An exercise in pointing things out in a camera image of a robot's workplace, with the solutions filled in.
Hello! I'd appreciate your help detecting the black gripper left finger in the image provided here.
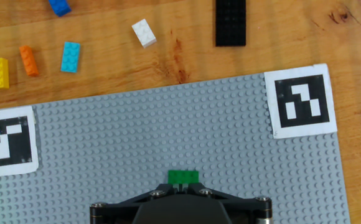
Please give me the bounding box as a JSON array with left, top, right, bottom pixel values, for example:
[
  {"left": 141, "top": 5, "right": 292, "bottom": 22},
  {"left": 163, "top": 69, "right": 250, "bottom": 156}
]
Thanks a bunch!
[{"left": 90, "top": 184, "right": 181, "bottom": 224}]

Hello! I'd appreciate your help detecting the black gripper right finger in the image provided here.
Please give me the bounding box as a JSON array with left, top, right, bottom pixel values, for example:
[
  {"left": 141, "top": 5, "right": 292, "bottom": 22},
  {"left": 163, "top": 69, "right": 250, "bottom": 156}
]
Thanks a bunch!
[{"left": 182, "top": 182, "right": 273, "bottom": 224}]

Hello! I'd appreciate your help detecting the green square Lego plate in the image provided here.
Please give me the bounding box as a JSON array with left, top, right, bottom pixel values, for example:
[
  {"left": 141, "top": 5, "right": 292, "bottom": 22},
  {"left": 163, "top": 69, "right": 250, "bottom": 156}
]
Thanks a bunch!
[{"left": 167, "top": 170, "right": 200, "bottom": 185}]

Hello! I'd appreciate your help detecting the grey Lego baseplate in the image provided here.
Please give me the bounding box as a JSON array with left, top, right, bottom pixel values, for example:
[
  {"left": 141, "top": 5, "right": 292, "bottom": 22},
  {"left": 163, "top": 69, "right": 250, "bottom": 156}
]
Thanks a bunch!
[{"left": 0, "top": 63, "right": 351, "bottom": 224}]

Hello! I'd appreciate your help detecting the cyan Lego brick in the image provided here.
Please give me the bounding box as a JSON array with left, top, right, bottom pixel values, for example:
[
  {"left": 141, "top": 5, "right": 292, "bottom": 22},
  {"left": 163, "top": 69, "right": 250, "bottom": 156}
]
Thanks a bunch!
[{"left": 60, "top": 41, "right": 82, "bottom": 74}]

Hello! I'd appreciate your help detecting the orange Lego brick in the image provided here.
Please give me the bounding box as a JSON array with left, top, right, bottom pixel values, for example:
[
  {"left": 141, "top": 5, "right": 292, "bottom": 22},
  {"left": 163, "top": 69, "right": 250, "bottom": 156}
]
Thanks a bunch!
[{"left": 19, "top": 45, "right": 40, "bottom": 77}]

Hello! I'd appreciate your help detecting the white Lego brick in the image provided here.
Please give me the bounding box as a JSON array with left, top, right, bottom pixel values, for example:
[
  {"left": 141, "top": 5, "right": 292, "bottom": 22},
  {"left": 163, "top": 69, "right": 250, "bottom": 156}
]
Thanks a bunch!
[{"left": 131, "top": 18, "right": 157, "bottom": 49}]

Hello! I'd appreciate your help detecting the black Lego plate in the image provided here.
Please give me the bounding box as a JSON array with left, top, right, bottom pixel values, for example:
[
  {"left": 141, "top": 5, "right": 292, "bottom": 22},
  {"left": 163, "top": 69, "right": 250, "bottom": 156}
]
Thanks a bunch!
[{"left": 215, "top": 0, "right": 247, "bottom": 47}]

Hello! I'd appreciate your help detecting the long blue Lego brick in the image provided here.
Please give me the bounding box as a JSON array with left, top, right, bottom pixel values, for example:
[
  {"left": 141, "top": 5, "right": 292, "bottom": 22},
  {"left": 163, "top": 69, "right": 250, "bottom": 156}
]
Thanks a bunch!
[{"left": 47, "top": 0, "right": 72, "bottom": 17}]

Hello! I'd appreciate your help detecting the black white marker tag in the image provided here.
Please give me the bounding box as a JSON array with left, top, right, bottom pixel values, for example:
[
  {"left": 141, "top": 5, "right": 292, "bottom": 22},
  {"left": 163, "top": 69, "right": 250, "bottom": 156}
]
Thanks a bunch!
[
  {"left": 0, "top": 105, "right": 40, "bottom": 179},
  {"left": 263, "top": 63, "right": 338, "bottom": 139}
]

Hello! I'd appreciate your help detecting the wood grain table mat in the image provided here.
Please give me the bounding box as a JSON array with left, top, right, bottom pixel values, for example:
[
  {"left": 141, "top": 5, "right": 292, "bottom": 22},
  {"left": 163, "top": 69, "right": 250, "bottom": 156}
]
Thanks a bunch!
[{"left": 0, "top": 0, "right": 361, "bottom": 224}]

